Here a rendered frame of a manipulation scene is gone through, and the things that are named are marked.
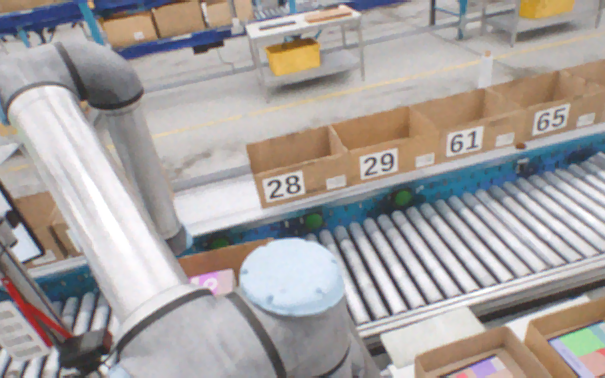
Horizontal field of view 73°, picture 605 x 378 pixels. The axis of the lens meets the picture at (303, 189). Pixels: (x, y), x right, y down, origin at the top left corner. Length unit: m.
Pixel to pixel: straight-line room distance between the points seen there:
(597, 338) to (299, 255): 1.03
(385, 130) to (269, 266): 1.47
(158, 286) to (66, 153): 0.27
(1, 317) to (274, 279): 0.76
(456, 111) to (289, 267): 1.66
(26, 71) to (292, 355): 0.65
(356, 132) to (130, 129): 1.21
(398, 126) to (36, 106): 1.57
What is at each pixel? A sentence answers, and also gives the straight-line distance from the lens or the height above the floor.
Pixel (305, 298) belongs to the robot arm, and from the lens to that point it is 0.56.
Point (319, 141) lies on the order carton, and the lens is 1.91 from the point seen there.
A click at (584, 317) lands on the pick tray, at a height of 0.78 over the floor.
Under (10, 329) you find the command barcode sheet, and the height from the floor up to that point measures 1.16.
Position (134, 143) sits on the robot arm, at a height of 1.49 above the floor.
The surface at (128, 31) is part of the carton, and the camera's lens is 5.83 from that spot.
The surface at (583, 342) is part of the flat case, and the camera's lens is 1.44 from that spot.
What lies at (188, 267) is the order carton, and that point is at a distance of 1.56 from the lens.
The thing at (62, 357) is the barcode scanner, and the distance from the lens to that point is 1.20.
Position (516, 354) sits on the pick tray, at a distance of 1.34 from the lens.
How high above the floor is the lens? 1.87
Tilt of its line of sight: 34 degrees down
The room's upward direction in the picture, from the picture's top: 10 degrees counter-clockwise
